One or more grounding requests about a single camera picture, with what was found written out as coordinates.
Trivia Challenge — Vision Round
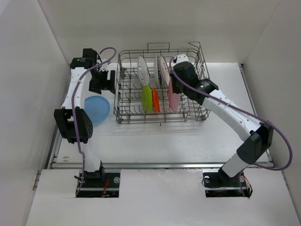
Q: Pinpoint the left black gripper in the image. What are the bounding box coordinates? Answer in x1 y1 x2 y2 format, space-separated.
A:
90 69 115 94

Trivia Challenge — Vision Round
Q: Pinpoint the blue plastic plate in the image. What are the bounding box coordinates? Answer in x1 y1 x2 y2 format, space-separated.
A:
84 96 110 127

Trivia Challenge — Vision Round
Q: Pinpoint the pink plastic plate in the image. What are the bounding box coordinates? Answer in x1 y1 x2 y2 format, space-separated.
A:
168 80 179 112

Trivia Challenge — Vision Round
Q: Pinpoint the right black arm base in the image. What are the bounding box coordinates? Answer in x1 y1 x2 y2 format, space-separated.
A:
202 171 253 198

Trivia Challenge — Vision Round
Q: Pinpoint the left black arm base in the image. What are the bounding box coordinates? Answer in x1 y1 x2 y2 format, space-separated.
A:
75 171 121 198

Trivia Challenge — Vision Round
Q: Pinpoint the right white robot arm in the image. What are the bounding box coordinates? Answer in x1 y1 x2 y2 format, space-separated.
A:
169 61 273 186

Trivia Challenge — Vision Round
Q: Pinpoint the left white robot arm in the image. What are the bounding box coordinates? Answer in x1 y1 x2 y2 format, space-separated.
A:
54 47 117 187

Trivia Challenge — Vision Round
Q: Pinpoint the white plate with red pattern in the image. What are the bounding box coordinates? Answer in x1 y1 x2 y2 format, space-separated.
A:
159 56 170 86

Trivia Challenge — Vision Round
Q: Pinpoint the plain white ceramic plate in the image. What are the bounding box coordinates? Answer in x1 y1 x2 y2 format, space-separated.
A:
153 55 161 88

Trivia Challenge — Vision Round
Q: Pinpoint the white plate with grey pattern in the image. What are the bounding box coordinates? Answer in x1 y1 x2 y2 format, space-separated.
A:
137 55 150 86

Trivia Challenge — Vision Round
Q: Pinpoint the green plastic plate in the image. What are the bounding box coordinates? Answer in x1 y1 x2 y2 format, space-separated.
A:
141 85 152 113

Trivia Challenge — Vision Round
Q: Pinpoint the orange plastic plate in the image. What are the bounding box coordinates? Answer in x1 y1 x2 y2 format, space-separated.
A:
152 88 160 113

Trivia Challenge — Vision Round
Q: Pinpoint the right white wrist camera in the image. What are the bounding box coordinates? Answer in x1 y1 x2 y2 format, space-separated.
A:
173 54 189 64

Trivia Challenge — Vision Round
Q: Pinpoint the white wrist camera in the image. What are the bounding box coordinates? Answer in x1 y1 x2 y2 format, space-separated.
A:
173 54 189 64
96 53 111 72

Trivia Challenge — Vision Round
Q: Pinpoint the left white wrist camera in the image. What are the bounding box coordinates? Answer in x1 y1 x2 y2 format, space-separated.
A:
96 53 111 72

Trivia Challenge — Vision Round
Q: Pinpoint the grey wire dish rack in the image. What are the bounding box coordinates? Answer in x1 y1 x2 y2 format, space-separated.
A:
113 42 210 124

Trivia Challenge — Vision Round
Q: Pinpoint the aluminium rail across table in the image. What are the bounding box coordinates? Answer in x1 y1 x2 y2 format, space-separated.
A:
48 161 275 170

